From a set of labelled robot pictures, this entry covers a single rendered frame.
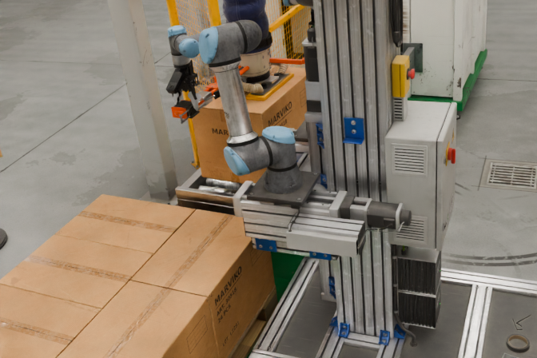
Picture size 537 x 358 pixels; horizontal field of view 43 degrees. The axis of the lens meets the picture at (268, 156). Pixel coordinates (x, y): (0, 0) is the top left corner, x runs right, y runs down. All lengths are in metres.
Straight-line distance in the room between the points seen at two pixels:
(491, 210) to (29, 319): 2.71
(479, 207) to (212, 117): 1.88
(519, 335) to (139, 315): 1.60
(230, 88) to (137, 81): 2.00
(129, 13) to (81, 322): 1.97
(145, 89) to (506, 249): 2.34
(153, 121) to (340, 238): 2.23
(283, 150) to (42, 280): 1.35
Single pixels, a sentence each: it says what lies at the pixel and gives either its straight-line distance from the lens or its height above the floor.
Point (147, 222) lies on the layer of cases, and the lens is 3.45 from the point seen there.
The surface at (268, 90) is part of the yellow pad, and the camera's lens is 3.31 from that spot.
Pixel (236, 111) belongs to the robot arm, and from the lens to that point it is 2.38.
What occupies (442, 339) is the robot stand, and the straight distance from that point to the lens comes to 3.12.
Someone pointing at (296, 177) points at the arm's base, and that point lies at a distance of 2.53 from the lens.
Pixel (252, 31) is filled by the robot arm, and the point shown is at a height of 1.64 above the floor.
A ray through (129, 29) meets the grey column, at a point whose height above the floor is 1.22.
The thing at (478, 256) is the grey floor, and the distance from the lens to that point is 3.94.
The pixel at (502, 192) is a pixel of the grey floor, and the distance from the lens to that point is 4.53.
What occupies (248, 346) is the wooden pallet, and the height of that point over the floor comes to 0.02.
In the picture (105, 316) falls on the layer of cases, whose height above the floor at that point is 0.54.
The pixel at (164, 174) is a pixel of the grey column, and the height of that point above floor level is 0.22.
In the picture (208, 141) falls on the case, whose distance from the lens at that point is 3.35.
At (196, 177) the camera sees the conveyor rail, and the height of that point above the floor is 0.59.
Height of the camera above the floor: 2.33
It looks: 27 degrees down
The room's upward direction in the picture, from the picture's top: 7 degrees counter-clockwise
